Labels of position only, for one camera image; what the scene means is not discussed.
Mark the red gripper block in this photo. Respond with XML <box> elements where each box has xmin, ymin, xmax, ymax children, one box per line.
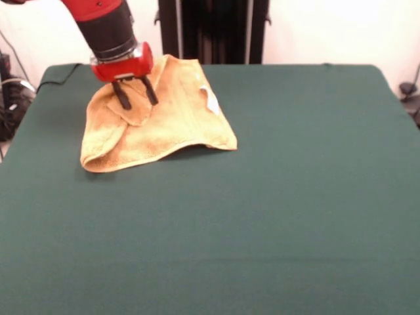
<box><xmin>89</xmin><ymin>41</ymin><xmax>159</xmax><ymax>110</ymax></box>

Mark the tan terry towel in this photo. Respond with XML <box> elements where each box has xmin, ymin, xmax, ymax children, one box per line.
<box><xmin>79</xmin><ymin>54</ymin><xmax>238</xmax><ymax>174</ymax></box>

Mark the dark green tablecloth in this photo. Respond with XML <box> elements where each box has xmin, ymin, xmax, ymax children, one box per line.
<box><xmin>0</xmin><ymin>63</ymin><xmax>420</xmax><ymax>315</ymax></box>

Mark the black plug adapter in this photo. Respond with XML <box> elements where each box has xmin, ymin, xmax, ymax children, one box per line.
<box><xmin>399</xmin><ymin>82</ymin><xmax>418</xmax><ymax>99</ymax></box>

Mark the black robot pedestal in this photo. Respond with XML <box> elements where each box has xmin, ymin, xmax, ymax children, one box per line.
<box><xmin>154</xmin><ymin>0</ymin><xmax>273</xmax><ymax>66</ymax></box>

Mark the white cable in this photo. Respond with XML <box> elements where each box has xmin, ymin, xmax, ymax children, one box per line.
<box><xmin>0</xmin><ymin>75</ymin><xmax>36</xmax><ymax>96</ymax></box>

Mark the black cable tangle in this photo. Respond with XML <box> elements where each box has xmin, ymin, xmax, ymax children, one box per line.
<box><xmin>0</xmin><ymin>81</ymin><xmax>33</xmax><ymax>142</ymax></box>

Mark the black power strip red switch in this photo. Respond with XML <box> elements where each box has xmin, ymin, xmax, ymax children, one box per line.
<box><xmin>0</xmin><ymin>52</ymin><xmax>11</xmax><ymax>83</ymax></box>

